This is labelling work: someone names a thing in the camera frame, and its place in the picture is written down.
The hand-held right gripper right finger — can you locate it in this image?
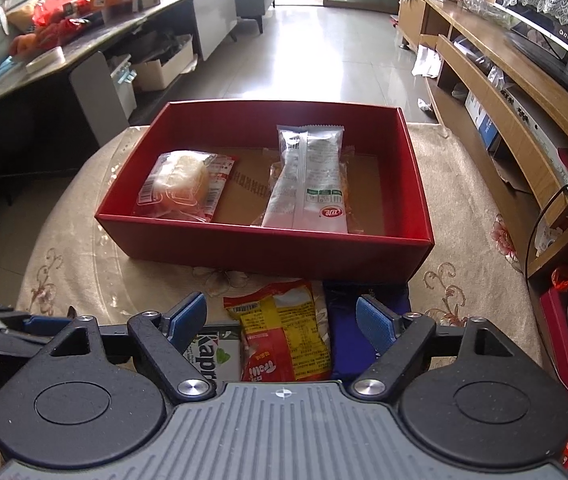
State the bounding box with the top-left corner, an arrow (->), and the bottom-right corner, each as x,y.
348,294 -> 507,401

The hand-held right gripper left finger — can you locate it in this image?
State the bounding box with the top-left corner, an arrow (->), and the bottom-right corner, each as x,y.
46,291 -> 217,403

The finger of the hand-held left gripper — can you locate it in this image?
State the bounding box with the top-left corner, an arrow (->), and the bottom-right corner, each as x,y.
0,302 -> 72,335
0,332 -> 54,360

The blue silver-backed snack packet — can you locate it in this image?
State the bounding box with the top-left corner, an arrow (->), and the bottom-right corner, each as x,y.
323,282 -> 412,381

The green wafer packet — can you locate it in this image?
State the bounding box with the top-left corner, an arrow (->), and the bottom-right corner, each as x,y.
182,327 -> 242,383

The red and yellow gummy packet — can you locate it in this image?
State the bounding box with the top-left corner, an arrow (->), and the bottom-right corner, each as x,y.
222,280 -> 333,383

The red cardboard box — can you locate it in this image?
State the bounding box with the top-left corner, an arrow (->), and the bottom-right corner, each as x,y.
94,101 -> 436,281

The clear bread bun packet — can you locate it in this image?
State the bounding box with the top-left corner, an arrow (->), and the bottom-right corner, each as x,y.
136,150 -> 225,223

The red and white snack packet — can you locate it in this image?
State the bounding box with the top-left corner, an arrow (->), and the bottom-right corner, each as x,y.
204,152 -> 240,223

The long white snack packet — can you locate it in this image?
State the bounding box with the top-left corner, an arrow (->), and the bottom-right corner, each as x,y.
261,124 -> 350,235

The red board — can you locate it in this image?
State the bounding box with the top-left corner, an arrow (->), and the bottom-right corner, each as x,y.
539,285 -> 568,401

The blue and white box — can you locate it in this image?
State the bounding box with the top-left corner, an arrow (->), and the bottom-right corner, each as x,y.
464,90 -> 500,153

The dark long coffee table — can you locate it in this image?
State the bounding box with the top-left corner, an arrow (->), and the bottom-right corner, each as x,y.
0,0 -> 237,206

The white storage box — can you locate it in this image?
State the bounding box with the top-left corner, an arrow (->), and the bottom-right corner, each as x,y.
131,35 -> 200,93

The white set-top box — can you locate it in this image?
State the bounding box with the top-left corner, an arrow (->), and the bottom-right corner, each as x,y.
501,85 -> 568,211

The white plastic bag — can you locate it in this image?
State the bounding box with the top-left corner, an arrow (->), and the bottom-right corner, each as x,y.
410,45 -> 444,80

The flat white box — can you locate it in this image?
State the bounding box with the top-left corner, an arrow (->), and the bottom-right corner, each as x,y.
24,46 -> 67,73

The wooden television cabinet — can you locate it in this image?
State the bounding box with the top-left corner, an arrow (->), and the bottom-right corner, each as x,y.
396,0 -> 568,281

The bag of oranges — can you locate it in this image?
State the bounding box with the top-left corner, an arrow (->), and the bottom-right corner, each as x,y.
9,32 -> 50,58

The red plastic bag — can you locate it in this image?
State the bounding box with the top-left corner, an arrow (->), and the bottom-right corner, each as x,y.
31,0 -> 95,36

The black cable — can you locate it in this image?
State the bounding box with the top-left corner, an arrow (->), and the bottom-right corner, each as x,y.
524,182 -> 568,281

